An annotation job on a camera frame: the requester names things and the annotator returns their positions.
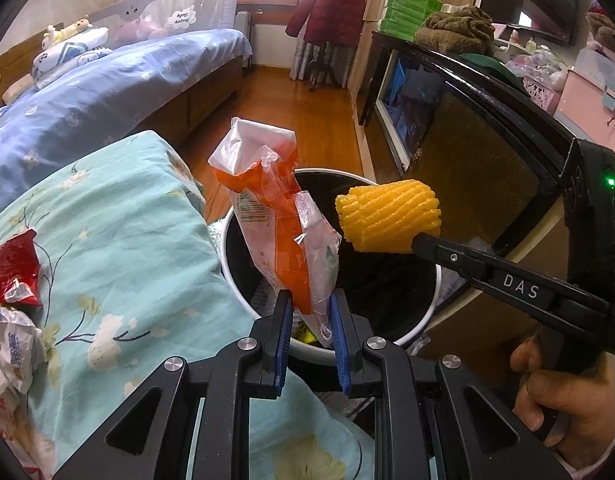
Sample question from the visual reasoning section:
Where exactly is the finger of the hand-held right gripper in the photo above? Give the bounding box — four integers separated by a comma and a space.
411, 232, 609, 342

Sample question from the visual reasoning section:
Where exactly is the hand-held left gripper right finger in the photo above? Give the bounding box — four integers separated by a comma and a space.
328, 290, 571, 480

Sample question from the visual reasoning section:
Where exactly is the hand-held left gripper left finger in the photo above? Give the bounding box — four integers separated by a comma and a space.
52, 289, 293, 480

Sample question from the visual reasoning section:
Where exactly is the white bin with black liner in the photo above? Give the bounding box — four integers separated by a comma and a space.
220, 169, 441, 361

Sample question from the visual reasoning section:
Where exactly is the orange white plastic bag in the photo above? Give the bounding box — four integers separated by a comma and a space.
208, 117, 343, 351

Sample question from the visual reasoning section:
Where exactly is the yellow foam fruit net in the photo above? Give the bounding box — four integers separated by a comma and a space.
335, 179, 443, 253

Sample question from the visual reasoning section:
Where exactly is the person's right hand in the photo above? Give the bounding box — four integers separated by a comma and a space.
510, 332, 615, 471

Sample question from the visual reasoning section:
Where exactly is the black framed glass cabinet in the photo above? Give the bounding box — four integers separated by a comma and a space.
357, 30, 583, 261

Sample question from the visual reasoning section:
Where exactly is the pink storage box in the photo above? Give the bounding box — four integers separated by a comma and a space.
552, 50, 615, 141

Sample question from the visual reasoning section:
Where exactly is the pink perforated basket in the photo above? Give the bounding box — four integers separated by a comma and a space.
522, 72, 561, 113

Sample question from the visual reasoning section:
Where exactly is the dark green cloth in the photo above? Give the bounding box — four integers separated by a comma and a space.
460, 52, 518, 86

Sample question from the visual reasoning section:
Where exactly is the brown fluffy towel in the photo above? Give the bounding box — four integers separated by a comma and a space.
413, 5, 495, 56

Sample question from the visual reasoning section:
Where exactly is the wooden wardrobe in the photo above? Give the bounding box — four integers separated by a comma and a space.
347, 0, 488, 126

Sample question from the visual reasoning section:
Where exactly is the dark coat stand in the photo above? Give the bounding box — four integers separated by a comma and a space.
307, 0, 355, 92

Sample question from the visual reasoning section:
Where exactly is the stack of green boxes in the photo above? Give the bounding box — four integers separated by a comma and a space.
382, 0, 443, 41

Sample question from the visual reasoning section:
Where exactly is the red snack wrapper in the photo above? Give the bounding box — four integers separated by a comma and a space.
0, 229, 43, 308

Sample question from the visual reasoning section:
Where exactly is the white red crumpled wrapper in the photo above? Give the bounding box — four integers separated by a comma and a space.
0, 390, 56, 480

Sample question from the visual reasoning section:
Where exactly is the blue floral bed cover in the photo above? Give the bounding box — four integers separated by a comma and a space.
0, 27, 253, 221

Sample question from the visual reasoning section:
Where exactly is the red padded jacket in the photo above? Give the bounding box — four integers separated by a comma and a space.
286, 0, 365, 46

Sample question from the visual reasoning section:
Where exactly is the wooden desk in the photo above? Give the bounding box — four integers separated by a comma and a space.
238, 0, 308, 68

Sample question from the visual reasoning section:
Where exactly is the pink plush toy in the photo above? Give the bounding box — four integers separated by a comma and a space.
115, 15, 168, 43

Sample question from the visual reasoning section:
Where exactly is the blue white printed pillow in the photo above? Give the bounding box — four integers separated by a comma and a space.
32, 27, 113, 91

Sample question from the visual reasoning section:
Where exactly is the beige small pillow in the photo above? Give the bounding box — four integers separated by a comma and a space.
2, 74, 34, 106

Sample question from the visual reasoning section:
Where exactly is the yellow plush toy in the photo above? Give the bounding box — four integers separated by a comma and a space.
42, 20, 91, 48

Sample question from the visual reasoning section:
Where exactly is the wooden headboard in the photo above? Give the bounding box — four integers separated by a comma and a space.
0, 42, 43, 111

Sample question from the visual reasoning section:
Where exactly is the grey bed rail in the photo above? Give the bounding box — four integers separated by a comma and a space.
90, 0, 241, 43

